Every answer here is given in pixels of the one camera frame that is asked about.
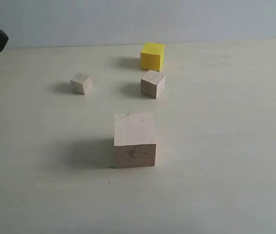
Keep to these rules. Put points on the large wooden cube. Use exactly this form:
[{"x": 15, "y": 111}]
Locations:
[{"x": 134, "y": 140}]

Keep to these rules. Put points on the yellow cube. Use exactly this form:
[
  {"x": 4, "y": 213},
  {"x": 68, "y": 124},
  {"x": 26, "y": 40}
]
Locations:
[{"x": 152, "y": 56}]

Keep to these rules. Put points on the medium wooden cube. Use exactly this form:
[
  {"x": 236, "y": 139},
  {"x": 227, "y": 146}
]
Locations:
[{"x": 153, "y": 83}]

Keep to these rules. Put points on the small wooden cube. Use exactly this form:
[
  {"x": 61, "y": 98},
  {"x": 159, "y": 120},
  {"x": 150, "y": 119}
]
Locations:
[{"x": 81, "y": 83}]

